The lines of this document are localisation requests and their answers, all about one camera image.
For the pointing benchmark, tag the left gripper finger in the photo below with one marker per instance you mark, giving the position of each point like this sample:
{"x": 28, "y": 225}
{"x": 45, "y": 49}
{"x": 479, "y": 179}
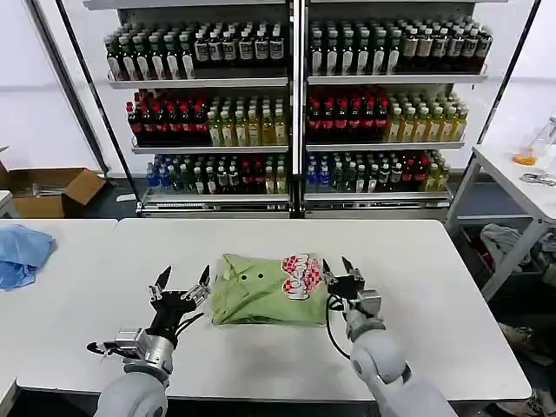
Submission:
{"x": 202, "y": 280}
{"x": 161, "y": 280}

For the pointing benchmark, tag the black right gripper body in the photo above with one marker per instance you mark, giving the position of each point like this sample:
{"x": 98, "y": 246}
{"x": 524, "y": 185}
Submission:
{"x": 346, "y": 289}

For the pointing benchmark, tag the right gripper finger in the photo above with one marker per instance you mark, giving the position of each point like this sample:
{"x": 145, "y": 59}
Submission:
{"x": 328, "y": 271}
{"x": 349, "y": 268}

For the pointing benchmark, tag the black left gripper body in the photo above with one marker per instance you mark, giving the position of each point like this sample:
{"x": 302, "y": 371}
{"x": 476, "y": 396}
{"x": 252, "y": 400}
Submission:
{"x": 171, "y": 310}

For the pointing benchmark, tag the green shirt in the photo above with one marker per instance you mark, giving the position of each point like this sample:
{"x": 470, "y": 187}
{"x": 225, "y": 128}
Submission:
{"x": 260, "y": 295}

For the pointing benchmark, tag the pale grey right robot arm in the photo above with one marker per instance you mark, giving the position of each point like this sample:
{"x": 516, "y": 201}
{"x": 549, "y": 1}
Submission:
{"x": 382, "y": 356}

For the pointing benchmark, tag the black basket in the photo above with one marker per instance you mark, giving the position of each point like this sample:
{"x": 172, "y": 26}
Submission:
{"x": 473, "y": 254}

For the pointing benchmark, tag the open cardboard box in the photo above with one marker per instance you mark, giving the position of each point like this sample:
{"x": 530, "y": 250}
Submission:
{"x": 52, "y": 193}

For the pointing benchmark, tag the blue cloth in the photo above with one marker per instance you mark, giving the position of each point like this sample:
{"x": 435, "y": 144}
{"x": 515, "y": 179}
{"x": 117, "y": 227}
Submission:
{"x": 19, "y": 254}

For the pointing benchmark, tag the grey cloth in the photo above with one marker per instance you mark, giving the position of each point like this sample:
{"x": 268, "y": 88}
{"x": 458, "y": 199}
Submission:
{"x": 504, "y": 241}

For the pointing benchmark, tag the metal shelf of drink bottles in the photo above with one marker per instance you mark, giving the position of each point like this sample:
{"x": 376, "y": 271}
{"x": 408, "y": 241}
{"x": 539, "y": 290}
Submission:
{"x": 295, "y": 108}

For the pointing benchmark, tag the white side table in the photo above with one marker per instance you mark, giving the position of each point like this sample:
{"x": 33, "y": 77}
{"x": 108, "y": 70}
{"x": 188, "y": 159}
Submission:
{"x": 512, "y": 191}

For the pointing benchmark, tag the small metal keys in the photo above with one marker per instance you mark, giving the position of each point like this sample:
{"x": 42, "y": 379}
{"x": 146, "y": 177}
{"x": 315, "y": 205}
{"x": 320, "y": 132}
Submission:
{"x": 536, "y": 177}

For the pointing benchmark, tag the clear bottle with orange liquid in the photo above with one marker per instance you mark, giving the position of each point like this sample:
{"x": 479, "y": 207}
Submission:
{"x": 526, "y": 154}

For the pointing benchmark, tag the thin black frame pole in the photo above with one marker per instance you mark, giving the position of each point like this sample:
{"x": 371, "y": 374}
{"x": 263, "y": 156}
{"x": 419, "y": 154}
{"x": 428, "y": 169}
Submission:
{"x": 495, "y": 108}
{"x": 97, "y": 100}

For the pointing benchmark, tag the thick grey frame pole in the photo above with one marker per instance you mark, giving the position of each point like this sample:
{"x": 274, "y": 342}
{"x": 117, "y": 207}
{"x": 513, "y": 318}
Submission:
{"x": 69, "y": 91}

